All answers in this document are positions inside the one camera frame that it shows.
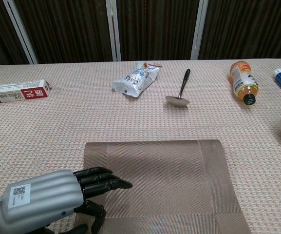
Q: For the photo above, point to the white foil snack bag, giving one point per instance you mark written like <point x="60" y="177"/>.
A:
<point x="135" y="80"/>

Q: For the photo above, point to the beige woven tablecloth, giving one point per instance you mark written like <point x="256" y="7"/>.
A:
<point x="57" y="126"/>

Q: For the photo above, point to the brown woven placemat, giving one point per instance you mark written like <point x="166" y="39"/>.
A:
<point x="167" y="182"/>

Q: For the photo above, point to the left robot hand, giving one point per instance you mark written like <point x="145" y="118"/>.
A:
<point x="45" y="200"/>

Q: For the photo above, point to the orange drink bottle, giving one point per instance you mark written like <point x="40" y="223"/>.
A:
<point x="243" y="80"/>

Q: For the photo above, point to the long white red box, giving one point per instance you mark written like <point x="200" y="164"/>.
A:
<point x="16" y="93"/>

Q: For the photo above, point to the grey screen frame post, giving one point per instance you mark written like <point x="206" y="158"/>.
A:
<point x="198" y="31"/>
<point x="21" y="31"/>
<point x="113" y="36"/>

